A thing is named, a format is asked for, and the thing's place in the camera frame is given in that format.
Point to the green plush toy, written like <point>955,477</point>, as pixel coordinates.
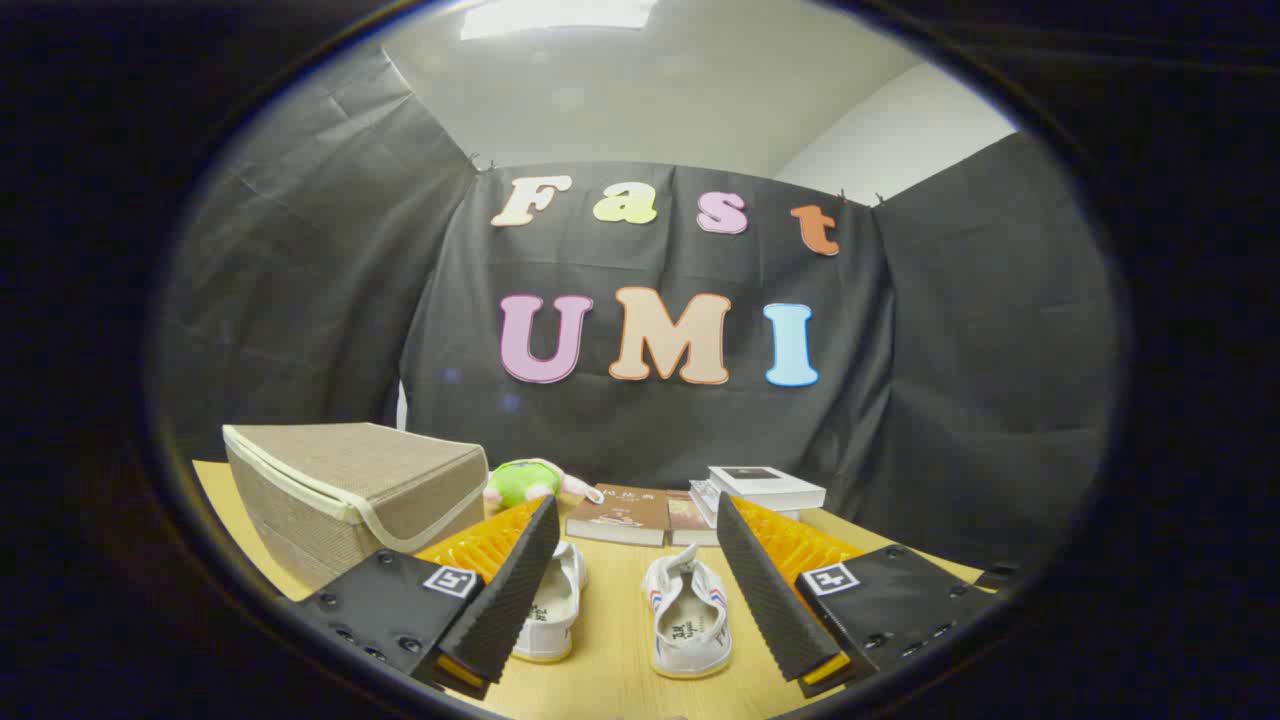
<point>525,482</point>

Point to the black backdrop cloth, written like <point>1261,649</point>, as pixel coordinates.
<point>650,330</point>

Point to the white book with dark cover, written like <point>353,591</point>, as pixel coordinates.
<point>765,485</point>

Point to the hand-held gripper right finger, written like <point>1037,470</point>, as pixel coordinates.
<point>775,600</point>

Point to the brown cover book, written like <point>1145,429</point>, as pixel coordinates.
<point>622,514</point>

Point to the white canvas shoe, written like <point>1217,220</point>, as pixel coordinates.
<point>688,620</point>
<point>555,610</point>

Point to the dark red cover book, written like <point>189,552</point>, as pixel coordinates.
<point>688,520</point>

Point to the beige fabric storage box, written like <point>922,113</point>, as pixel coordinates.
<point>345,490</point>

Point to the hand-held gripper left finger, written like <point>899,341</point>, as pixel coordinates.
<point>505,600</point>

